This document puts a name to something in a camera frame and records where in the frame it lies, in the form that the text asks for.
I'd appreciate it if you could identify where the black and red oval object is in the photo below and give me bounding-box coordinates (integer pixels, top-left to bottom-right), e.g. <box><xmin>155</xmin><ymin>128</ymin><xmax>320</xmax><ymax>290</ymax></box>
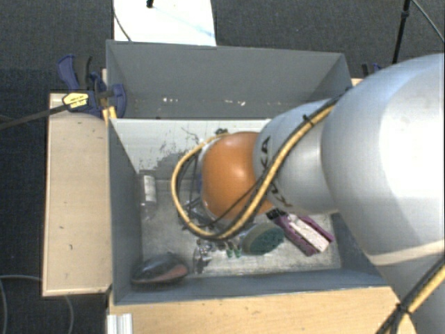
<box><xmin>131</xmin><ymin>252</ymin><xmax>191</xmax><ymax>286</ymax></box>

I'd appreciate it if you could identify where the green round sponge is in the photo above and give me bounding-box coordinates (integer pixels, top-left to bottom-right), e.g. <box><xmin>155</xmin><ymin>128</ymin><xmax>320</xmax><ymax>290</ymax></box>
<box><xmin>242</xmin><ymin>222</ymin><xmax>286</xmax><ymax>256</ymax></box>

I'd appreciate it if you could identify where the clear plastic bottle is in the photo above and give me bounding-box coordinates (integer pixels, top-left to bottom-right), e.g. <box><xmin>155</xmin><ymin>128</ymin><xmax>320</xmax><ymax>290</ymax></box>
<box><xmin>139</xmin><ymin>172</ymin><xmax>159</xmax><ymax>219</ymax></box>

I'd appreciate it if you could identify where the purple and white brush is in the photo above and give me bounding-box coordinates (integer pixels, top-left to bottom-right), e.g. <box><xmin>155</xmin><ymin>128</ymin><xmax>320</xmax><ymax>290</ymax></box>
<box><xmin>277</xmin><ymin>214</ymin><xmax>335</xmax><ymax>257</ymax></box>

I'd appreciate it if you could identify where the pale wood flat board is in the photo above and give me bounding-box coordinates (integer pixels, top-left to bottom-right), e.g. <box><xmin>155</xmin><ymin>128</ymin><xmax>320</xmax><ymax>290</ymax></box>
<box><xmin>42</xmin><ymin>90</ymin><xmax>114</xmax><ymax>297</ymax></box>

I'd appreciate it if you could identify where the grey metal bin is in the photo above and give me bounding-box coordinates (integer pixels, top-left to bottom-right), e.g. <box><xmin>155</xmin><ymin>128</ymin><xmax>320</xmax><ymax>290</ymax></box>
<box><xmin>105</xmin><ymin>39</ymin><xmax>391</xmax><ymax>306</ymax></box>

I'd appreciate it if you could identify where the black cylinder on white bracket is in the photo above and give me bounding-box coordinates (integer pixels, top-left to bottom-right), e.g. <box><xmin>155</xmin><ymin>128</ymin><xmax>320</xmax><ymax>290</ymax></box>
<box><xmin>266</xmin><ymin>208</ymin><xmax>288</xmax><ymax>223</ymax></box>

